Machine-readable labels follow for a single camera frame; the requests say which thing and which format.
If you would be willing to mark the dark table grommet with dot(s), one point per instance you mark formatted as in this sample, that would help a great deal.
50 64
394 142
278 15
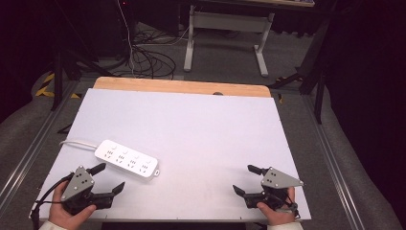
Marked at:
218 93

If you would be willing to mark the person's right hand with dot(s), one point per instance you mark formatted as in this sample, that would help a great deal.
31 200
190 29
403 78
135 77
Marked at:
277 216

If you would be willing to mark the black metal stand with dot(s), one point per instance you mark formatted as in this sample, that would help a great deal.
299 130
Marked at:
58 76
319 86

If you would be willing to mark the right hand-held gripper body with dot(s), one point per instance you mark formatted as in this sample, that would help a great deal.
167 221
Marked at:
278 182

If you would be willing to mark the person's left hand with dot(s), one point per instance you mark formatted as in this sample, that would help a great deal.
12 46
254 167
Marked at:
65 215

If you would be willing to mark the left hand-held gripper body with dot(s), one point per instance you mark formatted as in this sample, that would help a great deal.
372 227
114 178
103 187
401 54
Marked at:
77 184

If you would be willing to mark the yellow black floor tape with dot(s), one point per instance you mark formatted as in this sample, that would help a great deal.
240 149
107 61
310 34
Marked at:
44 91

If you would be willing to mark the aluminium rail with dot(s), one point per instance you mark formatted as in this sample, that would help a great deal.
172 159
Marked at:
35 143
335 166

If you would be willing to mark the white power strip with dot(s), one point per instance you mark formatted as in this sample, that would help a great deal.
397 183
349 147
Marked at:
126 158

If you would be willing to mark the white metal desk frame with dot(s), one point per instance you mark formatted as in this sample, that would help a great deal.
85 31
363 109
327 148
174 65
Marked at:
229 21

